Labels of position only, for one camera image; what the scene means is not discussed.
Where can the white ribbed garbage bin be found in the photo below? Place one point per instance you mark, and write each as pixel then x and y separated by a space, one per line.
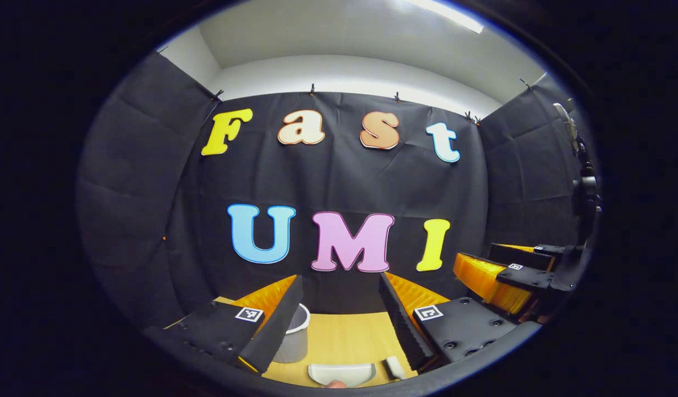
pixel 294 342

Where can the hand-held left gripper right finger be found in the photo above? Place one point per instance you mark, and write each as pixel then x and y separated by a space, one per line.
pixel 399 322

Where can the black stand with white head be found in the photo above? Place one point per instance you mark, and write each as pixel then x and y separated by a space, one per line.
pixel 587 187

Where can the wooden desktop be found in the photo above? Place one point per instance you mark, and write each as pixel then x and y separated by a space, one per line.
pixel 344 336

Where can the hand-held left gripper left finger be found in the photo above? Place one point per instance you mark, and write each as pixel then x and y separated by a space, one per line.
pixel 278 325

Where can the small white broom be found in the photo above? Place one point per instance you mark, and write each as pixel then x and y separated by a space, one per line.
pixel 395 368

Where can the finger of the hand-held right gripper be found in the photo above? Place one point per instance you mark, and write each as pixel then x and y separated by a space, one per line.
pixel 529 277
pixel 518 255

